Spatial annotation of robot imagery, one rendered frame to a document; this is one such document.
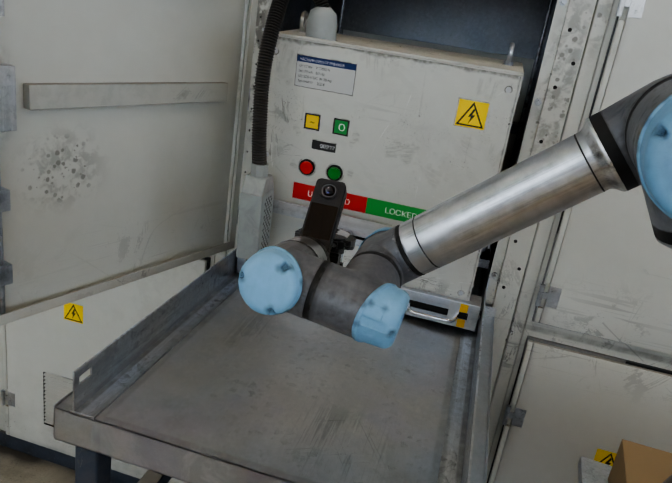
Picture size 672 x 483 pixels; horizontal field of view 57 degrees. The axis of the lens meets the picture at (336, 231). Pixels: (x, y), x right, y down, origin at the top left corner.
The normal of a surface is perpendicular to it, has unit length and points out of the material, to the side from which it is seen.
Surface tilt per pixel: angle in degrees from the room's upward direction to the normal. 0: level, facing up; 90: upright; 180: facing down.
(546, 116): 90
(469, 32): 90
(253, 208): 94
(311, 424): 0
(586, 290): 90
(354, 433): 0
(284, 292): 79
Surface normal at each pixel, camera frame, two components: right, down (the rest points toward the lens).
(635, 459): 0.09, -0.92
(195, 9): 0.83, 0.29
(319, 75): -0.26, 0.34
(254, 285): -0.23, 0.11
